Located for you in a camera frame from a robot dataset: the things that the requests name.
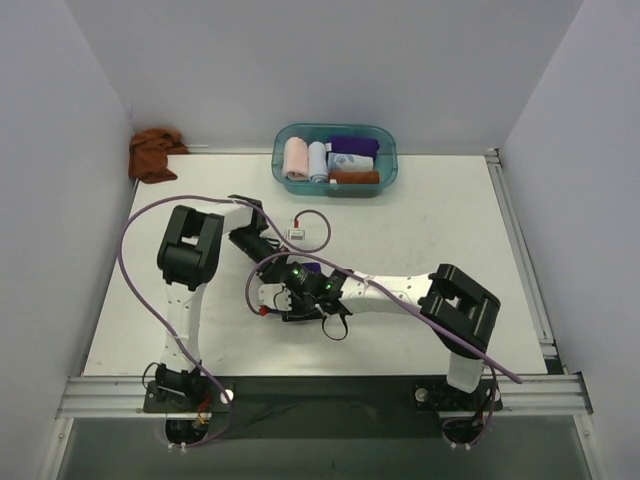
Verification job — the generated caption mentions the purple towel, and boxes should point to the purple towel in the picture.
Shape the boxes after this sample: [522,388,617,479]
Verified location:
[302,262,322,274]
[328,135,380,158]

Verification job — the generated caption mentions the brown towel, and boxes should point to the brown towel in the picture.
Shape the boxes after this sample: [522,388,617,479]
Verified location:
[128,128,189,184]
[328,170,380,185]

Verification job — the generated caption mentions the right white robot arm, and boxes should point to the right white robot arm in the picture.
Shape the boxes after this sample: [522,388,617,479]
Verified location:
[283,262,501,410]

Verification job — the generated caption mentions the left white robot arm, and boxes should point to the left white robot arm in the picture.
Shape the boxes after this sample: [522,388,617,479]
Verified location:
[155,195,274,412]

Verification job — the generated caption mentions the pink rolled towel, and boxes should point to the pink rolled towel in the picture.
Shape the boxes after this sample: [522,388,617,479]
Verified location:
[282,137,309,181]

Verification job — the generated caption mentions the brown rolled towel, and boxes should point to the brown rolled towel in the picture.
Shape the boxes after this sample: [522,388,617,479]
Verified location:
[328,170,380,185]

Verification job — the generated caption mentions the light blue rolled towel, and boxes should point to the light blue rolled towel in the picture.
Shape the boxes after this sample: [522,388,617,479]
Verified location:
[308,141,328,183]

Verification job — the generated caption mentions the white patterned rolled towel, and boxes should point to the white patterned rolled towel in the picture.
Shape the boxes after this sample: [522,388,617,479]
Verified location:
[327,152,374,172]

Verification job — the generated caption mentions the teal plastic basket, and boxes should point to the teal plastic basket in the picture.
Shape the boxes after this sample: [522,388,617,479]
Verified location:
[271,123,398,198]

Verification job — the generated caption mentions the purple folded towel in basket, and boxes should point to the purple folded towel in basket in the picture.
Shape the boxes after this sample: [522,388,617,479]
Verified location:
[328,135,380,158]

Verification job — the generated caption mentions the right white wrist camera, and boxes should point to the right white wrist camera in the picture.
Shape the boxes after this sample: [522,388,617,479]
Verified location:
[258,283,292,312]

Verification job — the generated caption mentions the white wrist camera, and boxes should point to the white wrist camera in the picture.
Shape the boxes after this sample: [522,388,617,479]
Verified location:
[258,283,292,312]
[285,228,306,242]

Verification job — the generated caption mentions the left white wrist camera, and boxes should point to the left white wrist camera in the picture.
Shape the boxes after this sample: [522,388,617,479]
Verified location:
[285,228,306,242]

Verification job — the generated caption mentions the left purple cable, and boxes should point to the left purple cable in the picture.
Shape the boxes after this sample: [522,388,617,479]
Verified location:
[117,194,334,449]

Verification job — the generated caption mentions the purple cable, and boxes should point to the purple cable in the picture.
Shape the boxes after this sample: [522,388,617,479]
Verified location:
[244,252,524,446]
[117,194,334,449]

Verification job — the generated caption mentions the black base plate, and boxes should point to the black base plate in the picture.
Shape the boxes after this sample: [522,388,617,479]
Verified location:
[142,375,503,444]

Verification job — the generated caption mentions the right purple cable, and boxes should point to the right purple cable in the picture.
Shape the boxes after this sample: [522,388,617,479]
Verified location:
[244,252,524,446]

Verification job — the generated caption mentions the aluminium right side rail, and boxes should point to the aluminium right side rail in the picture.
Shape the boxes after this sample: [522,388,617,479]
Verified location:
[484,149,568,374]

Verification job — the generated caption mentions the aluminium rail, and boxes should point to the aluminium rail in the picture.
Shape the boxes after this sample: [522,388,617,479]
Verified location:
[484,149,568,374]
[55,374,593,419]

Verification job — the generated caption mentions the aluminium front rail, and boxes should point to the aluminium front rail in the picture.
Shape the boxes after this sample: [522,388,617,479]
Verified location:
[55,374,593,419]

